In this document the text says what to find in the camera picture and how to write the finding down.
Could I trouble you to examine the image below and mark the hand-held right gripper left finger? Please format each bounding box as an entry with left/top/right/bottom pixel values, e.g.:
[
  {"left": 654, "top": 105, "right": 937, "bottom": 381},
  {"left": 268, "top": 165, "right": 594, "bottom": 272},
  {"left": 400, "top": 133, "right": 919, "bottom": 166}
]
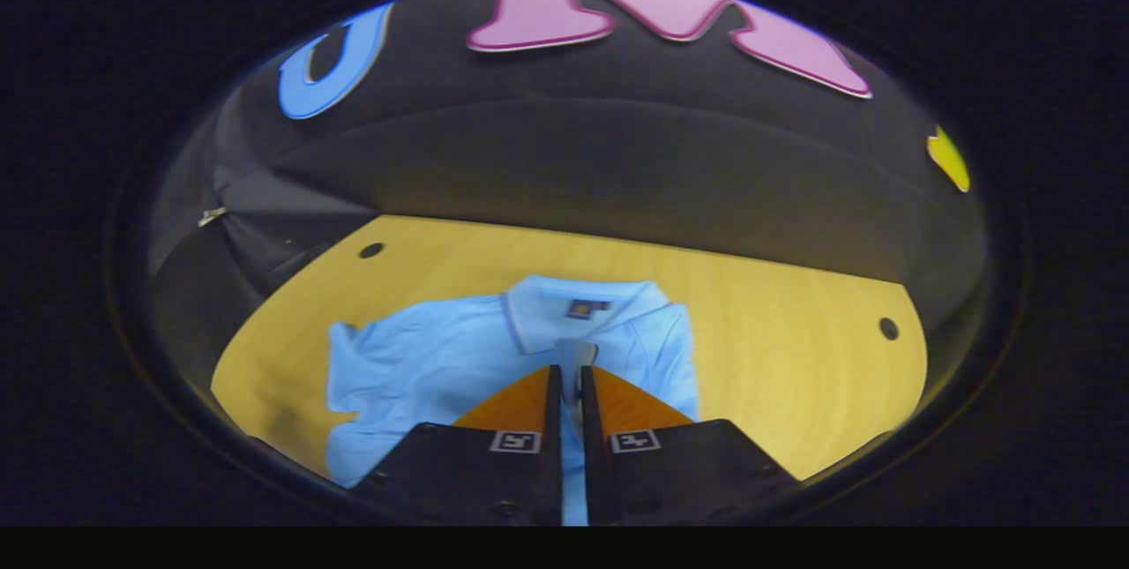
[{"left": 351, "top": 364, "right": 564, "bottom": 526}]

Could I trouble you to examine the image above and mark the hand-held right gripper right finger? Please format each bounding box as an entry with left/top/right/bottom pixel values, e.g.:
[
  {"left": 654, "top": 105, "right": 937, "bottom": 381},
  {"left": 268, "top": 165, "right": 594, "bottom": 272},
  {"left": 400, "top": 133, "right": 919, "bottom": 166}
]
[{"left": 580, "top": 364, "right": 802, "bottom": 526}]

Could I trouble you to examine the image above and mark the light blue T-shirt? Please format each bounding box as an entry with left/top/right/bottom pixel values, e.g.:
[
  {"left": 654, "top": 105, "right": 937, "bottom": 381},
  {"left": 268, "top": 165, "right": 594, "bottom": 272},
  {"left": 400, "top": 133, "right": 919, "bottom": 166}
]
[{"left": 325, "top": 274, "right": 700, "bottom": 526}]

